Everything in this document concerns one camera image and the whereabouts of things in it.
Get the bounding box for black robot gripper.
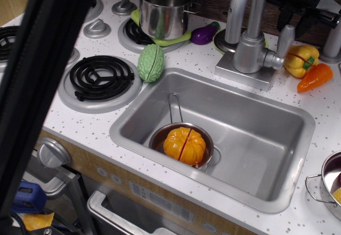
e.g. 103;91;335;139
267;0;340;38

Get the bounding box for silver faucet lever handle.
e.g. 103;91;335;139
257;25;295;70

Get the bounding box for yellow toy bell pepper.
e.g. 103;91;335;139
284;45;320;78

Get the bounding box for orange toy carrot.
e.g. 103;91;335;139
297;63;334;93

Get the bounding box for silver toy faucet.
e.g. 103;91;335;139
214;0;275;91

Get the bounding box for green rimmed plate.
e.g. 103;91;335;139
213;27;269;54

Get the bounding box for purple toy eggplant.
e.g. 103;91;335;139
190;21;220;45

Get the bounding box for silver sink basin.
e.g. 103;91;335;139
109;68;315;214

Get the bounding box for large steel pot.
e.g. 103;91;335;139
139;0;201;40

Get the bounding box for green toy bitter melon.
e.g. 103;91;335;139
137;44;164;83

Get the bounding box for green pot mat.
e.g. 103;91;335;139
131;9;191;46

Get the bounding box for small steel saucepan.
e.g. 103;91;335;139
149;93;214;172

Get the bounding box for back right black stove burner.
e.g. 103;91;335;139
118;18;186;54

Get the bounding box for black stove burner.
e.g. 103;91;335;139
84;0;103;23
58;55;142;114
118;18;186;54
0;26;19;73

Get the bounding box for orange toy pumpkin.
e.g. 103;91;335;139
163;127;206;166

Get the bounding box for steel pot at right edge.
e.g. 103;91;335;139
305;151;340;220

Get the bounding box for silver stove knob top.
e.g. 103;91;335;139
111;0;137;16

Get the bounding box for silver stove knob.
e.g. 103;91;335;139
83;19;111;39
67;48;80;65
111;0;137;16

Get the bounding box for yellow toy corn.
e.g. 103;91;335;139
332;188;341;205

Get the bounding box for back left black stove burner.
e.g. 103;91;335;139
84;0;103;23

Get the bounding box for silver stove knob middle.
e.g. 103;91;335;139
83;19;111;39

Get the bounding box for front black stove burner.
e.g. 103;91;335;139
58;55;142;114

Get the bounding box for silver stove knob lower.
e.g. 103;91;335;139
67;48;80;65

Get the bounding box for black foreground pole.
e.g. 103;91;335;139
1;0;93;224

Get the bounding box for silver oven dial knob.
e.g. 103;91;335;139
37;137;72;169

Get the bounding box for far left black stove burner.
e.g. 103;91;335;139
0;26;19;73

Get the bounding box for blue clamp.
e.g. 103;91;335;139
11;181;47;214

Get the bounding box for yellow sponge cloth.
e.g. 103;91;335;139
22;213;54;231

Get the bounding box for white grey post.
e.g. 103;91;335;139
320;25;340;64

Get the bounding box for silver dishwasher handle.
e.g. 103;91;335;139
87;190;181;234

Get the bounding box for silver oven door handle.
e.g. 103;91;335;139
23;152;96;235

